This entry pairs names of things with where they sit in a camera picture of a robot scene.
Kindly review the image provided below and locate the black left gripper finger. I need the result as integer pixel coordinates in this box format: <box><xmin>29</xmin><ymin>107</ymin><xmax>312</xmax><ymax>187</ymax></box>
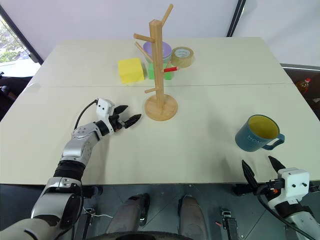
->
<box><xmin>123</xmin><ymin>113</ymin><xmax>143</xmax><ymax>130</ymax></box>
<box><xmin>114</xmin><ymin>104</ymin><xmax>129</xmax><ymax>116</ymax></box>

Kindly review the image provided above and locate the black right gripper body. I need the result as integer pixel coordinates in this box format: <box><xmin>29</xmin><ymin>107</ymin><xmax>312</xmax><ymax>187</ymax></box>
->
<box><xmin>256</xmin><ymin>178</ymin><xmax>285</xmax><ymax>201</ymax></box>

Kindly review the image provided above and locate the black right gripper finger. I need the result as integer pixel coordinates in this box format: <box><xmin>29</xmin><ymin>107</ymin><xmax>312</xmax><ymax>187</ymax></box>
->
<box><xmin>241</xmin><ymin>159</ymin><xmax>260</xmax><ymax>196</ymax></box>
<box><xmin>267</xmin><ymin>155</ymin><xmax>287</xmax><ymax>174</ymax></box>

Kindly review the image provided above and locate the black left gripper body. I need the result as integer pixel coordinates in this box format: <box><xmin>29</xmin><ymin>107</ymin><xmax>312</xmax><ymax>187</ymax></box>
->
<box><xmin>108</xmin><ymin>112</ymin><xmax>126</xmax><ymax>133</ymax></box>

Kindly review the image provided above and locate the wooden mug tree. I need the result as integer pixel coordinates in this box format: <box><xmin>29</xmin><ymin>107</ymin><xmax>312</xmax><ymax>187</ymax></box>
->
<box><xmin>133</xmin><ymin>3</ymin><xmax>179</xmax><ymax>123</ymax></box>

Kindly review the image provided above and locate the blue mug with yellow inside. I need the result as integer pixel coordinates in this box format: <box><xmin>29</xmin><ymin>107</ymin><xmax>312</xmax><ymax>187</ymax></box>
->
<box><xmin>234</xmin><ymin>114</ymin><xmax>286</xmax><ymax>152</ymax></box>

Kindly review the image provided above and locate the yellow sponge block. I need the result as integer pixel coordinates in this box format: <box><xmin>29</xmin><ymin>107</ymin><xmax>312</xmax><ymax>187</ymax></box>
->
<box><xmin>117</xmin><ymin>57</ymin><xmax>146</xmax><ymax>85</ymax></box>

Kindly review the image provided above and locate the green block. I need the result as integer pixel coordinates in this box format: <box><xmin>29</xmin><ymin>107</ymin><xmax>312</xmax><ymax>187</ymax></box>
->
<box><xmin>142</xmin><ymin>62</ymin><xmax>176</xmax><ymax>81</ymax></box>

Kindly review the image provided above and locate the red marker pen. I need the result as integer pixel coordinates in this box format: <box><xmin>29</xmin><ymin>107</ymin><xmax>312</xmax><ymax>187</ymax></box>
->
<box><xmin>163</xmin><ymin>65</ymin><xmax>182</xmax><ymax>74</ymax></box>

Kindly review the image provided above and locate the purple bowl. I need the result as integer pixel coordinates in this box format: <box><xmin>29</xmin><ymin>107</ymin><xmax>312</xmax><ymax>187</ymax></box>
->
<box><xmin>142</xmin><ymin>41</ymin><xmax>173</xmax><ymax>62</ymax></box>

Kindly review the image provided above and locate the dark rounded robot leg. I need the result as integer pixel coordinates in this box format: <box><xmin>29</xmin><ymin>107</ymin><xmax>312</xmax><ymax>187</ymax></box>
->
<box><xmin>106</xmin><ymin>193</ymin><xmax>151</xmax><ymax>236</ymax></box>
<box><xmin>177</xmin><ymin>194</ymin><xmax>209</xmax><ymax>240</ymax></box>

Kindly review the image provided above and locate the brown packing tape roll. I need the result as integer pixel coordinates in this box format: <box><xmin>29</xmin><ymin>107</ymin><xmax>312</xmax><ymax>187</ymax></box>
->
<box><xmin>171</xmin><ymin>46</ymin><xmax>195</xmax><ymax>69</ymax></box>

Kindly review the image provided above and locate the cooking oil bottle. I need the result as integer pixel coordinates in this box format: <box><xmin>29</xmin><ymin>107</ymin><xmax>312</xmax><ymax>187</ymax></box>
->
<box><xmin>294</xmin><ymin>77</ymin><xmax>313</xmax><ymax>95</ymax></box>

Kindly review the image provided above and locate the dark rounded robot torso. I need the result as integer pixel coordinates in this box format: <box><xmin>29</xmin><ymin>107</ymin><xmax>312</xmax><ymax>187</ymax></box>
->
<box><xmin>86</xmin><ymin>231</ymin><xmax>201</xmax><ymax>240</ymax></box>

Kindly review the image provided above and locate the black corner pole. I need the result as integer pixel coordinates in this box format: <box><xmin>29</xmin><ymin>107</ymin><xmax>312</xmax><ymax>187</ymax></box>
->
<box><xmin>225</xmin><ymin>0</ymin><xmax>248</xmax><ymax>37</ymax></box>

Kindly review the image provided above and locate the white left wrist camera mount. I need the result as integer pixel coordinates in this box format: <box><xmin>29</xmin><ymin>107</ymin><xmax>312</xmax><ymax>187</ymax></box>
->
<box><xmin>95</xmin><ymin>98</ymin><xmax>117</xmax><ymax>121</ymax></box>

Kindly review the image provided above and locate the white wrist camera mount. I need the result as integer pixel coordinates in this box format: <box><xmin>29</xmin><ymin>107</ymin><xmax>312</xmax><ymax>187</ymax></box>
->
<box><xmin>95</xmin><ymin>98</ymin><xmax>117</xmax><ymax>121</ymax></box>
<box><xmin>276</xmin><ymin>167</ymin><xmax>311</xmax><ymax>204</ymax></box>

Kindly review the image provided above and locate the black table bracket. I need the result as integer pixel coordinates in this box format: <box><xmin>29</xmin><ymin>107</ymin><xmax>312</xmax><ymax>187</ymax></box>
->
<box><xmin>80</xmin><ymin>185</ymin><xmax>104</xmax><ymax>199</ymax></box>
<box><xmin>231</xmin><ymin>183</ymin><xmax>252</xmax><ymax>197</ymax></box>

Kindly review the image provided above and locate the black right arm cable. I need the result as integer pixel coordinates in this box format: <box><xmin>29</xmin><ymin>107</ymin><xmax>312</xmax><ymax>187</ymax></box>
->
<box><xmin>256</xmin><ymin>183</ymin><xmax>305</xmax><ymax>232</ymax></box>

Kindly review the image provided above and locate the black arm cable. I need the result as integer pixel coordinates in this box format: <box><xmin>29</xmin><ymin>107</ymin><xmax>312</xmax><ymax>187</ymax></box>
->
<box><xmin>73</xmin><ymin>99</ymin><xmax>99</xmax><ymax>131</ymax></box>
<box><xmin>256</xmin><ymin>183</ymin><xmax>305</xmax><ymax>232</ymax></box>

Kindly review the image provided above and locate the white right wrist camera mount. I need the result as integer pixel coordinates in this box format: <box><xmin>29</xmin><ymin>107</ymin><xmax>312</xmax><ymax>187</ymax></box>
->
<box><xmin>276</xmin><ymin>167</ymin><xmax>311</xmax><ymax>204</ymax></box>

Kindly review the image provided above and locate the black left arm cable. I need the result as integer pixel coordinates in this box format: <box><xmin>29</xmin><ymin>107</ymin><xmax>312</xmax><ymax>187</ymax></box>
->
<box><xmin>73</xmin><ymin>99</ymin><xmax>99</xmax><ymax>131</ymax></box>

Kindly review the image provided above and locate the black box with red wire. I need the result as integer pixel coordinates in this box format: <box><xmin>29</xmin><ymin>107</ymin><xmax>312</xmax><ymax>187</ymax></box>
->
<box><xmin>215</xmin><ymin>208</ymin><xmax>240</xmax><ymax>240</ymax></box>

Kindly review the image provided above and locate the thin white cable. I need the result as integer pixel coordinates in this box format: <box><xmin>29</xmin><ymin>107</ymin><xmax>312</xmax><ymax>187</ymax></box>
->
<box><xmin>83</xmin><ymin>207</ymin><xmax>115</xmax><ymax>219</ymax></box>

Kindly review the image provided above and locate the black window frame bar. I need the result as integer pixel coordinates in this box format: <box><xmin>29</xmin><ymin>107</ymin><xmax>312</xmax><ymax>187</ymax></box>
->
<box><xmin>0</xmin><ymin>4</ymin><xmax>44</xmax><ymax>65</ymax></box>

